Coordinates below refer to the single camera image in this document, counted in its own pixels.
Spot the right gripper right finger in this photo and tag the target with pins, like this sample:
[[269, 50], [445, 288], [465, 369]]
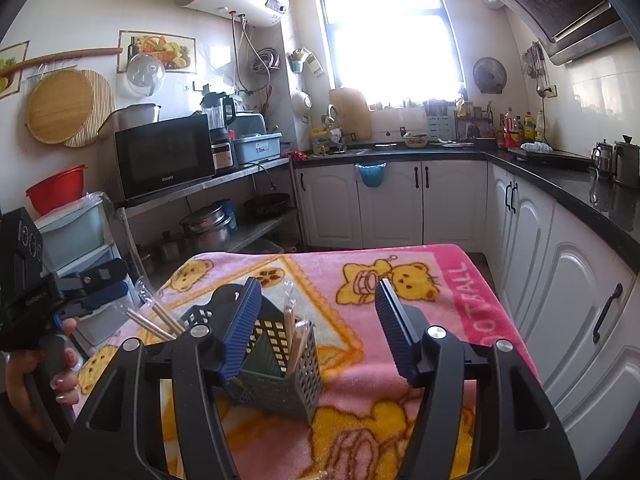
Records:
[[517, 434]]

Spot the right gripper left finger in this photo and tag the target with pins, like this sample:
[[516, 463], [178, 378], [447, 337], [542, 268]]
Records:
[[148, 395]]

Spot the bamboo chopsticks pair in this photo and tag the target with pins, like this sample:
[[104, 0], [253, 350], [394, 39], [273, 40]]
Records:
[[148, 297], [301, 332], [144, 323], [289, 323]]

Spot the person's left forearm sleeve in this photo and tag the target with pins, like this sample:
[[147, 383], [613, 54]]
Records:
[[24, 454]]

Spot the white lower kitchen cabinets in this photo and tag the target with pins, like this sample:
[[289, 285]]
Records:
[[570, 295]]

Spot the kitchen window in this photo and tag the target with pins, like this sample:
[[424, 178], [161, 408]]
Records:
[[395, 52]]

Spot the person's left hand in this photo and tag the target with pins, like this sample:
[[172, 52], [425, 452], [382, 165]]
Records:
[[22, 367]]

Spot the plastic drawer storage tower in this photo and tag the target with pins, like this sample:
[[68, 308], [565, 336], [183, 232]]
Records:
[[78, 237]]

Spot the red plastic basin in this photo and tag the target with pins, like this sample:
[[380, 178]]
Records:
[[57, 190]]

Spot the black microwave oven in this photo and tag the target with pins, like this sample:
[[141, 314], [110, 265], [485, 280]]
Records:
[[153, 157]]

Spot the dark green utensil basket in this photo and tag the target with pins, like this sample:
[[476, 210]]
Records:
[[275, 354]]

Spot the steel pot on shelf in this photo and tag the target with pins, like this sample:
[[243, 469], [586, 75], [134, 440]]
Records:
[[207, 229]]

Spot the round bamboo tray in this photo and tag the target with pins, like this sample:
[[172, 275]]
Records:
[[69, 107]]

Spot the metal shelf rack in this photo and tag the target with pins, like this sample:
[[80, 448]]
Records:
[[258, 198]]

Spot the grey plastic dish bin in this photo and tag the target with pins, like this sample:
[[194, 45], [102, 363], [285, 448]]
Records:
[[250, 149]]

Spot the steel kettle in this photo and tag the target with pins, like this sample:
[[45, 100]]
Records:
[[602, 157]]

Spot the blue hanging trash bin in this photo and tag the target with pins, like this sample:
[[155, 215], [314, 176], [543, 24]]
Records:
[[371, 175]]

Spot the wooden cutting board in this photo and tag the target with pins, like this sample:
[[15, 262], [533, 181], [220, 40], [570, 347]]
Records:
[[353, 112]]

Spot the black range hood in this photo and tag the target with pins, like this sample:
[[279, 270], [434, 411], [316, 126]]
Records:
[[570, 29]]

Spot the fruit picture on wall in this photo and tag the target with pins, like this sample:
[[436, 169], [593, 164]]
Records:
[[176, 53]]

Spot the wall exhaust fan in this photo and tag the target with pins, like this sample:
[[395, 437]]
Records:
[[489, 75]]

